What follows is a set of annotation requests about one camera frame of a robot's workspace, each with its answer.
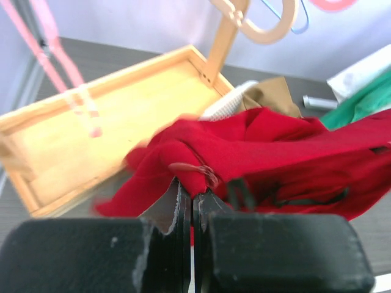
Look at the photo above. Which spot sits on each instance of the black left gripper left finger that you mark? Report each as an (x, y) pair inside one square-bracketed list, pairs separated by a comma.
[(150, 253)]

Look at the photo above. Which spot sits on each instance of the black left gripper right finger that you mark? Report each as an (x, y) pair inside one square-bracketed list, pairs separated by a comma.
[(249, 252)]

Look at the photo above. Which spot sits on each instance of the red skirt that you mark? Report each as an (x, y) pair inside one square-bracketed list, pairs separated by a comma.
[(262, 161)]

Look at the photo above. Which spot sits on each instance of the beige plastic hanger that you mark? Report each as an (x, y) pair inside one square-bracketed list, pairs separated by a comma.
[(257, 23)]

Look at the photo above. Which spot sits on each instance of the thick pink plastic hanger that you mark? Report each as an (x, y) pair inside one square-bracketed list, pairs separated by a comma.
[(333, 6)]

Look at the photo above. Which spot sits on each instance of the wooden clothes rack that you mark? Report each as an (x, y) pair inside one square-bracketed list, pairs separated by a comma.
[(53, 162)]

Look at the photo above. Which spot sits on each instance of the white mesh basket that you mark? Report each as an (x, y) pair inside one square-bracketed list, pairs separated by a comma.
[(227, 105)]

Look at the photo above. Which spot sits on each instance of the tan cloth in basket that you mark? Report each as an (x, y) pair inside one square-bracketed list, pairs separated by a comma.
[(272, 94)]

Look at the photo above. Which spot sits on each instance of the metal clothes rack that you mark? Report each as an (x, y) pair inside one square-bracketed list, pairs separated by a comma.
[(319, 103)]

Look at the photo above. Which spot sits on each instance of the white garment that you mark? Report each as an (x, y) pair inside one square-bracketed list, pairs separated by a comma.
[(350, 80)]

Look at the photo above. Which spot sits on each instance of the green garment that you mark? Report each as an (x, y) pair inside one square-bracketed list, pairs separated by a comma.
[(369, 100)]

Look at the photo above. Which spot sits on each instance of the blue wire hanger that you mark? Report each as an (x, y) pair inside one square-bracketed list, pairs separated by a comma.
[(301, 23)]

